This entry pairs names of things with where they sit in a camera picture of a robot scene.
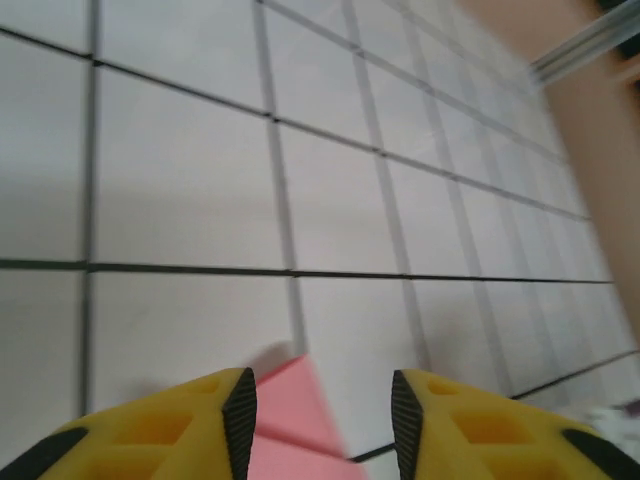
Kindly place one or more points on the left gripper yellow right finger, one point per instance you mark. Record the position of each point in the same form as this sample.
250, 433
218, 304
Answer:
500, 440

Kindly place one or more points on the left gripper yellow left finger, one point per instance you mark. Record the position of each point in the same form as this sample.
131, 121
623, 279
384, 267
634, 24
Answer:
150, 440

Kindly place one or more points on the pink paper sheet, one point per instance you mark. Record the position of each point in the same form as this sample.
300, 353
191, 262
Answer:
295, 415

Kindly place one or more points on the aluminium frame post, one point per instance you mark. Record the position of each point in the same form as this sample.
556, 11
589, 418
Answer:
585, 45

